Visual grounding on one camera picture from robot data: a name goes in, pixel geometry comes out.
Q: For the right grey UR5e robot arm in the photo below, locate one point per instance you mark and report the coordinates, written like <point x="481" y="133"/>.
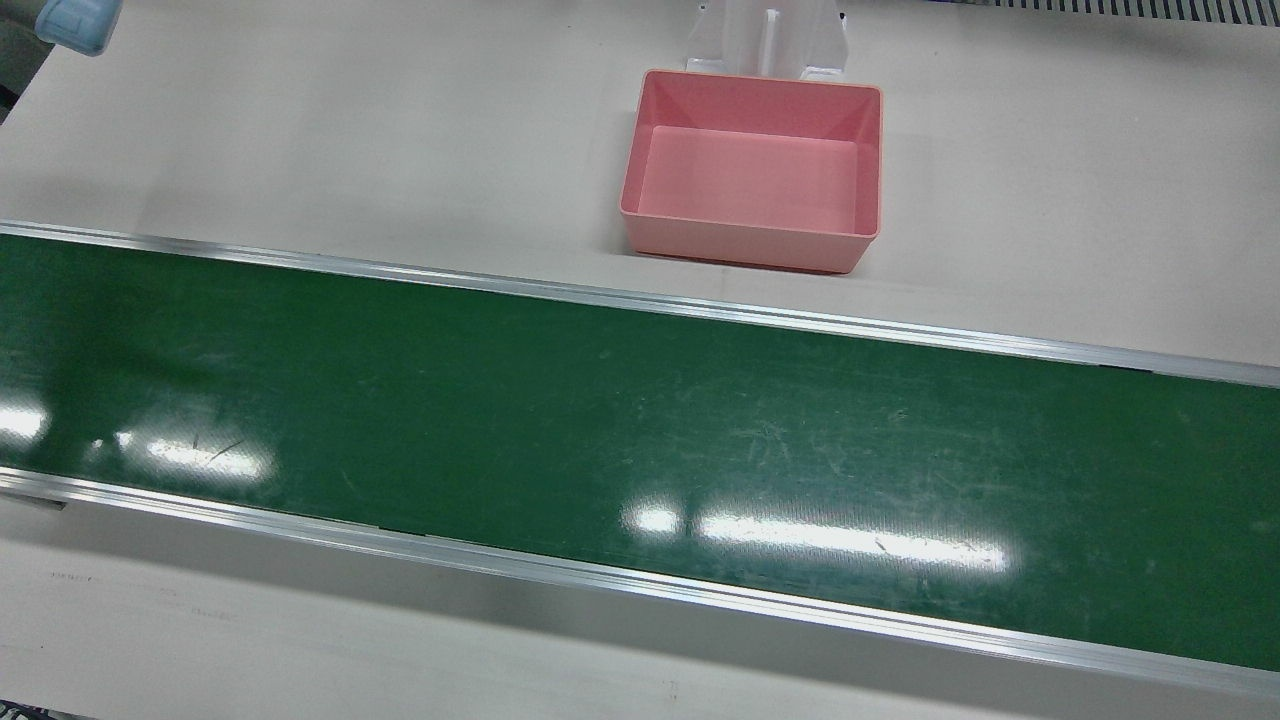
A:
<point x="80" y="22"/>

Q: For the aluminium conveyor side rail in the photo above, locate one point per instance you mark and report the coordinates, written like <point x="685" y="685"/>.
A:
<point x="640" y="583"/>
<point x="640" y="301"/>

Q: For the pink plastic box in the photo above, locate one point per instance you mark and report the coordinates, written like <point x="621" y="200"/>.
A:
<point x="750" y="180"/>

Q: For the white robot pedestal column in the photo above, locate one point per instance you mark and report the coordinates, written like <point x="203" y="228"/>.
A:
<point x="740" y="35"/>

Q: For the green conveyor belt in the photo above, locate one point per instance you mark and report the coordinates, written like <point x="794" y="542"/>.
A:
<point x="600" y="430"/>

